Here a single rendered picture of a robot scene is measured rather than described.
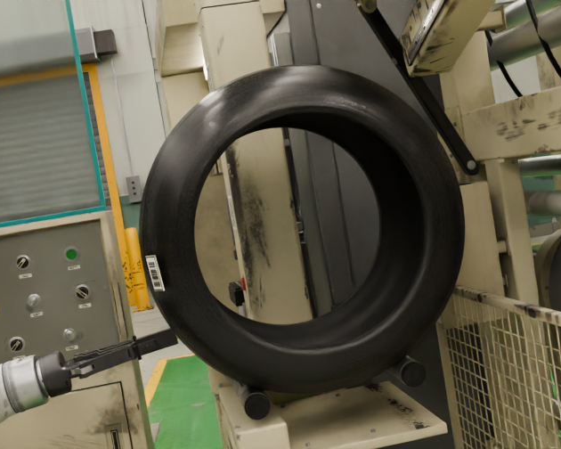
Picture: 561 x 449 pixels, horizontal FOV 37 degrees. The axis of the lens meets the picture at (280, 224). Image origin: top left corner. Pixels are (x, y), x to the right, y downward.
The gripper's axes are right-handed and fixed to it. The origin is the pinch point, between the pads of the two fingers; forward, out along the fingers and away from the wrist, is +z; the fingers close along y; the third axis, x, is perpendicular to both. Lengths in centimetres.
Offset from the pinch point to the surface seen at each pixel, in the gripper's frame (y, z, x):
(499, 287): 20, 72, 15
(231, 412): 4.1, 8.9, 17.5
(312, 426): 4.9, 22.7, 25.4
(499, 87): 886, 480, -35
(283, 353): -12.3, 19.8, 6.5
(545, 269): 46, 95, 20
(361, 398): 16.5, 35.3, 27.0
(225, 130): -12.0, 21.2, -31.7
